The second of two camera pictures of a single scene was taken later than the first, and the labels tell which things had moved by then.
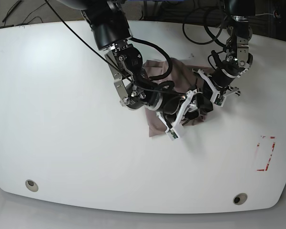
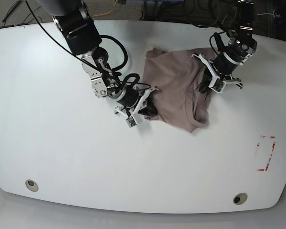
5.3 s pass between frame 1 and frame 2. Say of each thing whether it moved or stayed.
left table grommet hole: stayed
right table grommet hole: stayed
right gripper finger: moved
